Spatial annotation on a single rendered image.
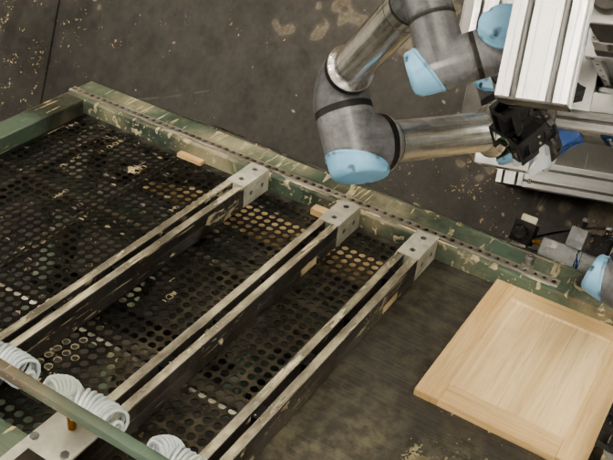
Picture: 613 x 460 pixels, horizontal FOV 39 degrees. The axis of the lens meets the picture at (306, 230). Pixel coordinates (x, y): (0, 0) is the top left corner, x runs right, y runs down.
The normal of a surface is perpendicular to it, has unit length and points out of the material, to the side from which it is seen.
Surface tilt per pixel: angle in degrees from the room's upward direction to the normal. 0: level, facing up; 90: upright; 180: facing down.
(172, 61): 0
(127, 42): 0
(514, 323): 59
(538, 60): 0
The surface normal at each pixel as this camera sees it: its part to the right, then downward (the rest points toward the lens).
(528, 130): -0.34, -0.59
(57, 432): 0.09, -0.82
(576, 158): -0.41, -0.04
